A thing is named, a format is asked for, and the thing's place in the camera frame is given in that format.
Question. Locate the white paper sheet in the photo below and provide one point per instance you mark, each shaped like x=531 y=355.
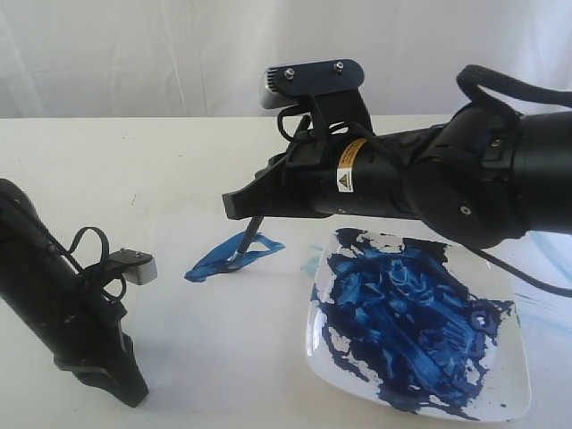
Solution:
x=234 y=340

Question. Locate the black paintbrush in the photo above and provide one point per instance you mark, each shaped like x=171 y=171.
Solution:
x=247 y=238

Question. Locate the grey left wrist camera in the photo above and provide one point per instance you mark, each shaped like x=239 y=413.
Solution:
x=134 y=266

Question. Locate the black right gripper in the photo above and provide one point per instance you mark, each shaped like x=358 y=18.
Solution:
x=344 y=180

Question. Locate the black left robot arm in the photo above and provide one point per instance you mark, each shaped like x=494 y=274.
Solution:
x=30 y=258

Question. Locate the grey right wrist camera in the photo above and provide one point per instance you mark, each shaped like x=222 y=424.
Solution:
x=285 y=85

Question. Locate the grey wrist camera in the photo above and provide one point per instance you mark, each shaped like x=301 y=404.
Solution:
x=134 y=266
x=285 y=85

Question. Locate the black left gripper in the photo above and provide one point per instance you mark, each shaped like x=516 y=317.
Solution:
x=90 y=341

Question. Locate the white square plate blue paint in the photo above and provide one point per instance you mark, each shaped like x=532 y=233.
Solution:
x=420 y=326

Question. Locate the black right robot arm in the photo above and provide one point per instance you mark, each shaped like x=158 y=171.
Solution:
x=473 y=180

